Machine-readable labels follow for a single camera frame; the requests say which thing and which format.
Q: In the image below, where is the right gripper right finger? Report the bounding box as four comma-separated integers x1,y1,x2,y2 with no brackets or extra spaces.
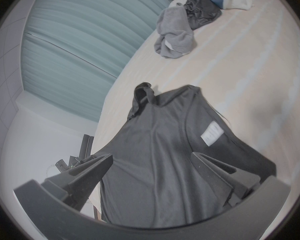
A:
191,152,260,207

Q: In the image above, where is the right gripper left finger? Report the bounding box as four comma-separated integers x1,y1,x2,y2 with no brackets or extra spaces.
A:
41,154,113,211

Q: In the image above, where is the black T-shirt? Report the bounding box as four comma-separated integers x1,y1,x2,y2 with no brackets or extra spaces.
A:
94,82,277,229

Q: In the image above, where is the black desk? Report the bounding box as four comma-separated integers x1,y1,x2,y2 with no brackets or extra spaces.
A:
55,155,91,173

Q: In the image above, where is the black chest of drawers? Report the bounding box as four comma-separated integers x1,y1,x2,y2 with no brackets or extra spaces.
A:
81,134,94,160

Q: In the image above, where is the blue-green curtain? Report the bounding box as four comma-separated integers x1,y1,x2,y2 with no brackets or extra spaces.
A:
24,0,174,79
20,33,118,123

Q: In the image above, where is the bed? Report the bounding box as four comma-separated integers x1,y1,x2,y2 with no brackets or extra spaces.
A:
91,0,300,220

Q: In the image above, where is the grey garment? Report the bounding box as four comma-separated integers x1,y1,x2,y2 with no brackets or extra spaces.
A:
154,6,195,59

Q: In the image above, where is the black shiny garment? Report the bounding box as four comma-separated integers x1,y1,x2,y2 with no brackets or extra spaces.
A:
184,0,222,30

